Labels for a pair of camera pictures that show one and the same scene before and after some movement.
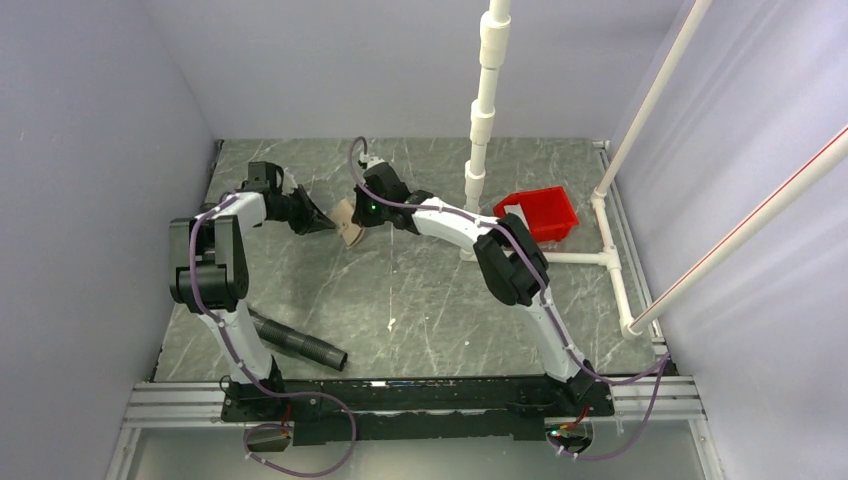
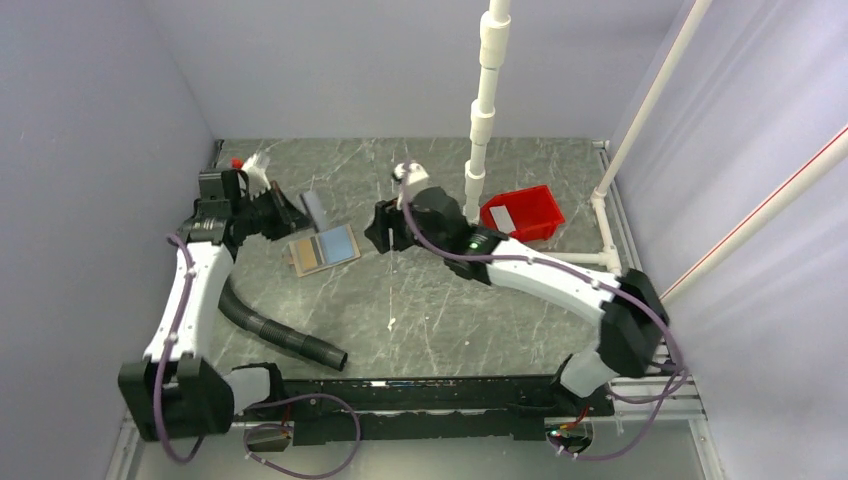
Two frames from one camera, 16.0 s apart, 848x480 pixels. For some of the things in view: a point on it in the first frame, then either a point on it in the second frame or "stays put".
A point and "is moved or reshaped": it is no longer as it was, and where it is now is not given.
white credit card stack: x=516 y=210 is moved or reshaped
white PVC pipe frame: x=495 y=38 stays put
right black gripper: x=361 y=216 → x=388 y=215
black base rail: x=318 y=411 stays put
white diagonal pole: x=652 y=98 stays put
